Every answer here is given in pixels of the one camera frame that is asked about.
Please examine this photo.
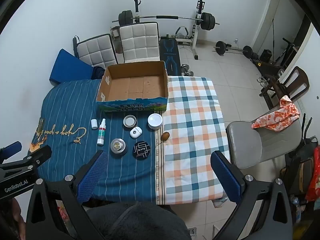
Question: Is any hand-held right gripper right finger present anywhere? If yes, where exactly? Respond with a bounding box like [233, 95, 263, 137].
[211, 151, 293, 240]

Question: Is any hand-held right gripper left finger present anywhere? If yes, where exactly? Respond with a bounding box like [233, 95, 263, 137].
[25, 150, 110, 240]

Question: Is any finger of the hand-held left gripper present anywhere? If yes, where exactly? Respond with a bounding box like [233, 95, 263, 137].
[0, 145, 52, 178]
[0, 141, 23, 161]

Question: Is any silver round tin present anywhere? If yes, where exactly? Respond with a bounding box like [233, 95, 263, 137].
[110, 138, 127, 155]

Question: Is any white spray bottle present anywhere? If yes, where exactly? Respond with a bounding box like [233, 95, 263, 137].
[97, 118, 106, 145]

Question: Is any black round patterned compact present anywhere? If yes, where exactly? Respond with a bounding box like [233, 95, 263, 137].
[132, 140, 152, 159]

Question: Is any white roll-on bottle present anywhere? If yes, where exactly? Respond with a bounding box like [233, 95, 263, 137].
[130, 126, 143, 138]

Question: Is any silver tin with white inside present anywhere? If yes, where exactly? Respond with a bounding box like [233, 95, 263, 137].
[123, 115, 137, 128]

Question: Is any white round lid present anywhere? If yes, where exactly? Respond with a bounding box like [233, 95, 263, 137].
[147, 114, 163, 130]

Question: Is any cardboard box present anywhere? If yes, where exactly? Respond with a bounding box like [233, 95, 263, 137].
[96, 60, 169, 112]

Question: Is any grey office chair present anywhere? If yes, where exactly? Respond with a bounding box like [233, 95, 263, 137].
[226, 105, 303, 169]

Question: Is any plaid blanket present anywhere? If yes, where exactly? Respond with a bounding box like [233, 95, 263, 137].
[155, 76, 230, 204]

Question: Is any blue striped blanket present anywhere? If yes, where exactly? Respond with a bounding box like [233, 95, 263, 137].
[31, 79, 165, 203]

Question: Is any person's dark fleece clothing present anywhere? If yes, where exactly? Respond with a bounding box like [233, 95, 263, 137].
[85, 201, 191, 240]

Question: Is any black bag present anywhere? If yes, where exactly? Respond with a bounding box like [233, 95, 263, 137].
[280, 140, 315, 195]

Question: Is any orange white cloth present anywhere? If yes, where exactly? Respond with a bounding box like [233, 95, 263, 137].
[251, 95, 300, 132]

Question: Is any red bag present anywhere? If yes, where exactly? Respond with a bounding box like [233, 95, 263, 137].
[305, 145, 320, 202]

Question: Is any blue foam mat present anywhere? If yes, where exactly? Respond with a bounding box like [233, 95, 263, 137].
[49, 49, 94, 85]

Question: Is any dark blue knitted garment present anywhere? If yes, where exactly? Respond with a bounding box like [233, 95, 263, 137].
[91, 66, 105, 80]

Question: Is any black exercise machine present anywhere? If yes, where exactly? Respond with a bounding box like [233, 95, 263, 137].
[252, 37, 300, 80]

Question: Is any white quilted chair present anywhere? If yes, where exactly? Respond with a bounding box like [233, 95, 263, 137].
[119, 22, 160, 64]
[76, 34, 118, 68]

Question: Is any dark wooden chair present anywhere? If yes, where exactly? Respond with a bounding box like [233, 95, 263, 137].
[259, 66, 310, 105]

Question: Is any small barbell with black plates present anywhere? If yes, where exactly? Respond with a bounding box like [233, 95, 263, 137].
[214, 41, 253, 58]

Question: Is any black blue weight bench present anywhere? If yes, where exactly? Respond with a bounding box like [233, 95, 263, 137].
[160, 38, 181, 77]

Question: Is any barbell weight bench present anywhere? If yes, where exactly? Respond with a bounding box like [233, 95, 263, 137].
[132, 0, 208, 60]

